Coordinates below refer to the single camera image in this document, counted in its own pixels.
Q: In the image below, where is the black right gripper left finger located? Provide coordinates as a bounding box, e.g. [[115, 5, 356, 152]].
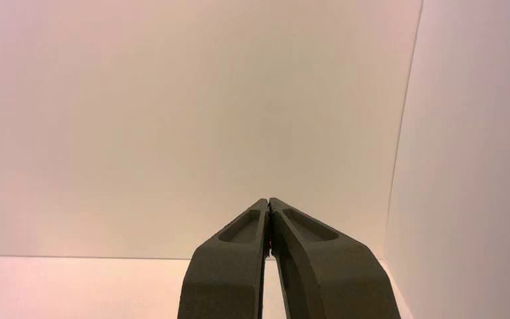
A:
[[177, 198, 270, 319]]

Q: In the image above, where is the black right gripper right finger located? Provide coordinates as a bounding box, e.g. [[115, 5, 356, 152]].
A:
[[270, 197, 402, 319]]

